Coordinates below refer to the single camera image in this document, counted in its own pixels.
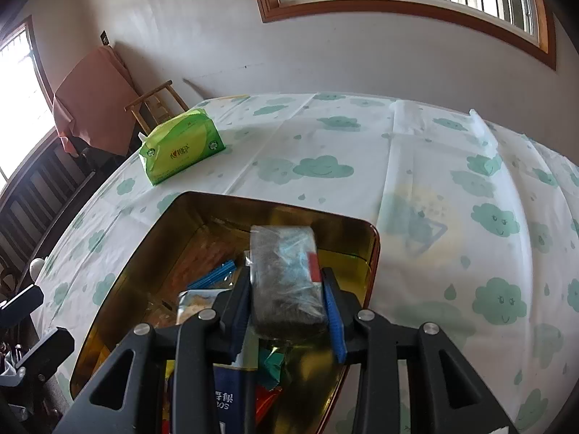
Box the navy blue cracker packet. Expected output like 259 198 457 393
177 289 259 433

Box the red snack packet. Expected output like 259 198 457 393
254 385 283 425

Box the small blue candy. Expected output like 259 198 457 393
258 345 287 391

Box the grey foil snack packet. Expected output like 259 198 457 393
249 225 327 342

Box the cloud pattern tablecloth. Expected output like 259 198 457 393
32 92 578 433

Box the gold metal tin tray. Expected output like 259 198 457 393
70 192 380 433

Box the dark wooden bench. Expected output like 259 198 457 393
1 133 111 298

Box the green tissue pack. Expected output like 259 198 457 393
138 109 226 185

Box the wooden chair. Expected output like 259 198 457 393
124 80 189 135

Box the side window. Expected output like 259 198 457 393
0 18 54 186

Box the pink cloth covered furniture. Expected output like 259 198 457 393
52 45 138 157

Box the wooden framed barred window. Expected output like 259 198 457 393
246 0 558 71

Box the black wall switch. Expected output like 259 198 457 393
100 30 109 45

